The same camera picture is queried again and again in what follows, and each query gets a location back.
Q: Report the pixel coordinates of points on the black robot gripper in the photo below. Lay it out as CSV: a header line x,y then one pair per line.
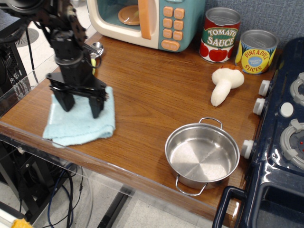
x,y
76,78

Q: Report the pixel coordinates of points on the light blue rag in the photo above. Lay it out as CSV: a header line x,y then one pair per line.
x,y
78,126

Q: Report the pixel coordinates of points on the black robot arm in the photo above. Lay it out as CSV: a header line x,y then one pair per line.
x,y
63,31

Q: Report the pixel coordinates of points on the black computer tower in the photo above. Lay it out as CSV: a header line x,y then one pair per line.
x,y
12,71

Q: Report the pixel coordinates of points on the orange toy plate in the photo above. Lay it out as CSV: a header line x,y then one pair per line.
x,y
129,15

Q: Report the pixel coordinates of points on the black table leg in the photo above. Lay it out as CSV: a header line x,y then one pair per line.
x,y
116,206

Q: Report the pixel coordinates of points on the black side desk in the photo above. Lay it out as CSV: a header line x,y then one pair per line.
x,y
11,28

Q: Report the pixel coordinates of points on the teal toy microwave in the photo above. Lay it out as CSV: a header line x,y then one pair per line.
x,y
168,25

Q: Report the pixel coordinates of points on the stainless steel pot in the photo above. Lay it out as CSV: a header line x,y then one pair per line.
x,y
201,156

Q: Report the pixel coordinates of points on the yellow sponge corner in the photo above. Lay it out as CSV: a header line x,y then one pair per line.
x,y
21,223

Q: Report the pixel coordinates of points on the plush white mushroom toy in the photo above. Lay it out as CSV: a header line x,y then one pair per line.
x,y
225,78

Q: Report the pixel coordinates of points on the tomato sauce can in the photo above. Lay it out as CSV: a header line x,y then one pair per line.
x,y
219,34

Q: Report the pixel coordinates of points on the white stove knob bottom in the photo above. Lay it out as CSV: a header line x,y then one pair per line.
x,y
247,148

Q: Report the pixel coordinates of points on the white stove knob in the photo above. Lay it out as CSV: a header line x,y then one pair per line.
x,y
247,148
264,88
259,106

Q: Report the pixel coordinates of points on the white stove knob middle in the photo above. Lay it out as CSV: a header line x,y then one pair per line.
x,y
259,106

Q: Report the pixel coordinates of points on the pineapple slices can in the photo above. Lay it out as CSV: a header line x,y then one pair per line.
x,y
256,50

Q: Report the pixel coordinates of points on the white stove knob top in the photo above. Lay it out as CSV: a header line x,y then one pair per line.
x,y
264,88

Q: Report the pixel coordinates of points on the white round stove button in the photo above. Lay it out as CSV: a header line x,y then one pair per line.
x,y
286,110

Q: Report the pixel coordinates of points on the grey stove burner lower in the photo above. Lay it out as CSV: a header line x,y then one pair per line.
x,y
292,143

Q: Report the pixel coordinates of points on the grey stove burner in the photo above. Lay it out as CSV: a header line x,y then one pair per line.
x,y
292,143
294,89

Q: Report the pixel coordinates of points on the dark blue toy stove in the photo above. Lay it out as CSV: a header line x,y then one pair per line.
x,y
274,193

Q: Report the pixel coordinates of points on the grey stove burner upper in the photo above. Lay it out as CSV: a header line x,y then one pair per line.
x,y
294,89

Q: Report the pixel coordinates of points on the spoon with yellow-green handle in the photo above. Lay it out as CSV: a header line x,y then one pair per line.
x,y
95,53

